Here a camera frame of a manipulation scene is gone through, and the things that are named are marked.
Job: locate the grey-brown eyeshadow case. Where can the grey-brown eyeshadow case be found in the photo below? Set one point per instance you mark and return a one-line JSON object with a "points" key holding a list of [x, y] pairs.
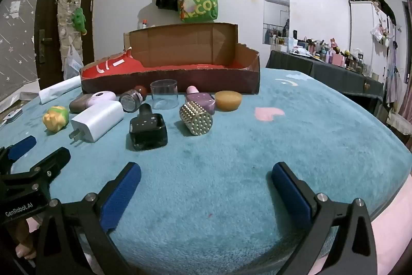
{"points": [[79, 104]]}

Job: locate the dark wooden door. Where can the dark wooden door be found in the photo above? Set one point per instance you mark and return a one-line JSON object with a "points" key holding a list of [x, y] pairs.
{"points": [[48, 20]]}

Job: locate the small white device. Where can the small white device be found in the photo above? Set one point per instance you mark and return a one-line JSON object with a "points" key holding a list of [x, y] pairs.
{"points": [[11, 116]]}

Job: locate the desk with dark cloth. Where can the desk with dark cloth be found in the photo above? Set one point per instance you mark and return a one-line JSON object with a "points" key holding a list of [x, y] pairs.
{"points": [[331, 75]]}

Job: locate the red-lined cardboard box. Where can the red-lined cardboard box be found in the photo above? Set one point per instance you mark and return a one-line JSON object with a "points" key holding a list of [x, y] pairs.
{"points": [[193, 81]]}

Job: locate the green tote bag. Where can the green tote bag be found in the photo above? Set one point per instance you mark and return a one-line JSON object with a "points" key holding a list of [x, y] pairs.
{"points": [[202, 2]]}

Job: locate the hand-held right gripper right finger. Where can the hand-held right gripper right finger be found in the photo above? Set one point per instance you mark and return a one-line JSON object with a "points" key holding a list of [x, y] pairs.
{"points": [[289, 194]]}

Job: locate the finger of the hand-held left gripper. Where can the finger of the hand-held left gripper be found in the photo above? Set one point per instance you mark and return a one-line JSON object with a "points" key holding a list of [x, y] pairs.
{"points": [[21, 144], [53, 160]]}

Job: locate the black square perfume bottle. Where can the black square perfume bottle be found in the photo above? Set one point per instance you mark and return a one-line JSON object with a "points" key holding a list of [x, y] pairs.
{"points": [[148, 131]]}

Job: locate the white wardrobe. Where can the white wardrobe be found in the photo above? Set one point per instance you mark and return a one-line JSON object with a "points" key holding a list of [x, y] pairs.
{"points": [[362, 30]]}

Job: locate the white paper roll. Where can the white paper roll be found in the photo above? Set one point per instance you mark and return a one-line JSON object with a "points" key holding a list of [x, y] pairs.
{"points": [[59, 89]]}

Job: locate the green and yellow toy figure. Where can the green and yellow toy figure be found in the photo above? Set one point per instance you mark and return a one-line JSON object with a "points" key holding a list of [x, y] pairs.
{"points": [[56, 118]]}

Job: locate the white paper sheet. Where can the white paper sheet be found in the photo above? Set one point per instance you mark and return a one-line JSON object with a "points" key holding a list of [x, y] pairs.
{"points": [[16, 97]]}

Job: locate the purple perfume bottle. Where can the purple perfume bottle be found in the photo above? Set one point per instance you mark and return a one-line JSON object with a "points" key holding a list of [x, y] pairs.
{"points": [[201, 99]]}

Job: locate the gold studded bottle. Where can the gold studded bottle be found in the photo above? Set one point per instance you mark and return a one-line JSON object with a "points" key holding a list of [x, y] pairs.
{"points": [[196, 117]]}

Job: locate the lilac plastic gadget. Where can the lilac plastic gadget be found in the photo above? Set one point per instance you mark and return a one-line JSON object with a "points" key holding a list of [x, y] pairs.
{"points": [[103, 97]]}

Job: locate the hanging door organizer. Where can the hanging door organizer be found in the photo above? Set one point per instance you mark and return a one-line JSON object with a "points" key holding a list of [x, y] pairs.
{"points": [[66, 20]]}

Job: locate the pink bed sheet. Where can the pink bed sheet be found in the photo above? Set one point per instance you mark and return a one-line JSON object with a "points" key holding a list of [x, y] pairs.
{"points": [[392, 213]]}

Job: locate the white spray bottle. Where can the white spray bottle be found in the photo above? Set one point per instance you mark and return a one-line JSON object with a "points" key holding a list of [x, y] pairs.
{"points": [[144, 24]]}

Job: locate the clear plastic bag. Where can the clear plastic bag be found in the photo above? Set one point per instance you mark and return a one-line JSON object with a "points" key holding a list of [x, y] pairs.
{"points": [[73, 62]]}

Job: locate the brown ball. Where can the brown ball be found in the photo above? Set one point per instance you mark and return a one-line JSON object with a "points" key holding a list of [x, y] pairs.
{"points": [[141, 89]]}

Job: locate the row of cosmetic bottles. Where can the row of cosmetic bottles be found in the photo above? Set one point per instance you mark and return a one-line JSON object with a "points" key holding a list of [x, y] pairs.
{"points": [[322, 52]]}

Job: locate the clear glass cup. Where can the clear glass cup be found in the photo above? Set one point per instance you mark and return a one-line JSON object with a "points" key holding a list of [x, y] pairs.
{"points": [[164, 94]]}

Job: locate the hanging light garment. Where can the hanging light garment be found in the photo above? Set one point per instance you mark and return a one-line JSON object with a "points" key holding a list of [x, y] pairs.
{"points": [[392, 75]]}

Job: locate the dark round jar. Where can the dark round jar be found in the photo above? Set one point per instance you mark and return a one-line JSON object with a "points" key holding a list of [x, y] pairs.
{"points": [[131, 101]]}

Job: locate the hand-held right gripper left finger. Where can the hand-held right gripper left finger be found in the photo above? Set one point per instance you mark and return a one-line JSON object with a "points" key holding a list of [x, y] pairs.
{"points": [[122, 194]]}

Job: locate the person's left hand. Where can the person's left hand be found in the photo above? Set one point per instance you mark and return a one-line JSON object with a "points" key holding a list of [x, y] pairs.
{"points": [[24, 251]]}

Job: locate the green dinosaur toy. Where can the green dinosaur toy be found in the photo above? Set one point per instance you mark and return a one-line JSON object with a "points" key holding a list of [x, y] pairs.
{"points": [[79, 20]]}

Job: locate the wall mirror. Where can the wall mirror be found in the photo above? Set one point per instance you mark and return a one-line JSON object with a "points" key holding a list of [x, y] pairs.
{"points": [[276, 4]]}

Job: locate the white plug charger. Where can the white plug charger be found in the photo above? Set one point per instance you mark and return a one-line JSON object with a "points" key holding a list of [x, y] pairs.
{"points": [[96, 120]]}

